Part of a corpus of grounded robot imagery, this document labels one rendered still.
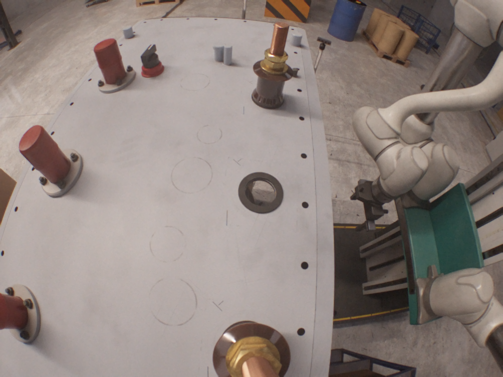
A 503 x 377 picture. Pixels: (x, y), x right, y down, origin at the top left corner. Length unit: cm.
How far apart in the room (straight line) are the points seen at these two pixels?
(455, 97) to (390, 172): 28
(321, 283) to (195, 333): 22
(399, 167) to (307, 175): 29
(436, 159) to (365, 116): 34
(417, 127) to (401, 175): 31
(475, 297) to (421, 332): 173
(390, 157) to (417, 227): 44
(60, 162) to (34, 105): 378
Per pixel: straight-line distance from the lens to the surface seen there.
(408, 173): 65
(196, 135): 51
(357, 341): 206
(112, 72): 71
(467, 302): 85
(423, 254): 102
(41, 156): 51
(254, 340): 28
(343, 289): 160
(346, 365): 146
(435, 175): 93
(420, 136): 95
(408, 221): 101
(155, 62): 70
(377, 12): 579
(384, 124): 69
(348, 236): 169
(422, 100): 69
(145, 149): 51
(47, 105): 398
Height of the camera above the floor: 174
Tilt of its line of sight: 62 degrees down
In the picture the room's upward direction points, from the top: 11 degrees clockwise
